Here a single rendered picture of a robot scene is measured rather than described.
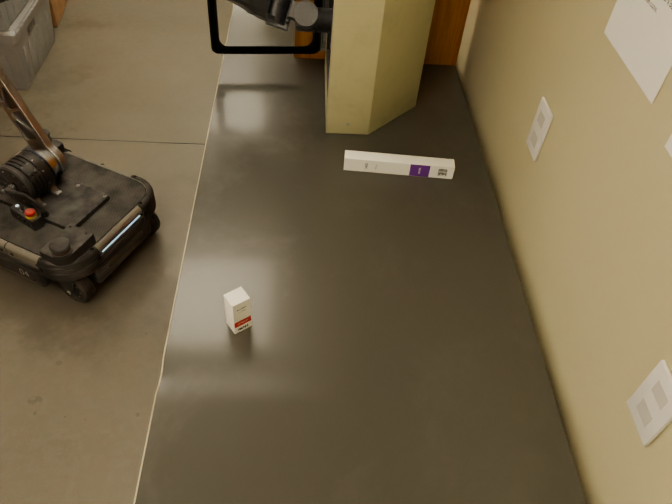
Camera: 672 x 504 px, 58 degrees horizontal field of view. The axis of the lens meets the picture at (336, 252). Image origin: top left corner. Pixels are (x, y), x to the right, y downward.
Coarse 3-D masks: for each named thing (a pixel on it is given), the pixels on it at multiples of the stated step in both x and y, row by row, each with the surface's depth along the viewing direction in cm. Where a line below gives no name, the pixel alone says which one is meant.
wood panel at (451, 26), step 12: (444, 0) 170; (456, 0) 170; (468, 0) 170; (444, 12) 173; (456, 12) 173; (432, 24) 175; (444, 24) 175; (456, 24) 175; (432, 36) 178; (444, 36) 178; (456, 36) 178; (432, 48) 181; (444, 48) 181; (456, 48) 181; (432, 60) 184; (444, 60) 184; (456, 60) 184
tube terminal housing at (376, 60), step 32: (352, 0) 132; (384, 0) 132; (416, 0) 141; (352, 32) 137; (384, 32) 138; (416, 32) 148; (352, 64) 143; (384, 64) 146; (416, 64) 156; (352, 96) 149; (384, 96) 153; (416, 96) 166; (352, 128) 156
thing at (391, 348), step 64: (256, 64) 178; (320, 64) 180; (256, 128) 157; (320, 128) 158; (384, 128) 160; (448, 128) 162; (256, 192) 140; (320, 192) 141; (384, 192) 143; (448, 192) 145; (192, 256) 125; (256, 256) 127; (320, 256) 128; (384, 256) 129; (448, 256) 130; (512, 256) 132; (192, 320) 114; (256, 320) 115; (320, 320) 116; (384, 320) 117; (448, 320) 119; (512, 320) 120; (192, 384) 105; (256, 384) 106; (320, 384) 107; (384, 384) 108; (448, 384) 109; (512, 384) 110; (192, 448) 98; (256, 448) 98; (320, 448) 99; (384, 448) 100; (448, 448) 100; (512, 448) 101
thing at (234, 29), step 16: (224, 0) 160; (208, 16) 162; (224, 16) 163; (240, 16) 163; (224, 32) 166; (240, 32) 167; (256, 32) 167; (272, 32) 168; (288, 32) 168; (304, 32) 169
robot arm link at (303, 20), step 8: (304, 0) 139; (296, 8) 139; (304, 8) 139; (312, 8) 139; (288, 16) 140; (296, 16) 139; (304, 16) 139; (312, 16) 139; (272, 24) 147; (280, 24) 147; (288, 24) 148; (296, 24) 145; (304, 24) 140; (312, 24) 140
